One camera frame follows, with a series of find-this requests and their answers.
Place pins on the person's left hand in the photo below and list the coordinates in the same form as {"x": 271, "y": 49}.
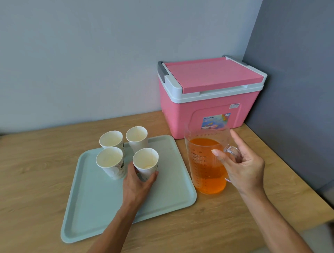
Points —
{"x": 134, "y": 190}

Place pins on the person's right hand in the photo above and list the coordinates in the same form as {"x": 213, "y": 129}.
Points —
{"x": 248, "y": 172}

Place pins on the white paper cup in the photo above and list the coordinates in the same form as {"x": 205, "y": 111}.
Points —
{"x": 111, "y": 138}
{"x": 109, "y": 159}
{"x": 136, "y": 135}
{"x": 145, "y": 159}

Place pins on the clear pitcher of orange juice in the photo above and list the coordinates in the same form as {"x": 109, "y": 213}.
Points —
{"x": 206, "y": 169}

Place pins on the person's left forearm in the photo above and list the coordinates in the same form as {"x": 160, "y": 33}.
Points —
{"x": 114, "y": 229}

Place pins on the person's right forearm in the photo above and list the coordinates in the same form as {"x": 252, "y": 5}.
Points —
{"x": 274, "y": 224}

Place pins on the light green plastic tray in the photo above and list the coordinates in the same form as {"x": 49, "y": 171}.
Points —
{"x": 167, "y": 182}

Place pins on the pink cooler box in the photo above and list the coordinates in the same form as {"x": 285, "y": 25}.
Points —
{"x": 177, "y": 112}

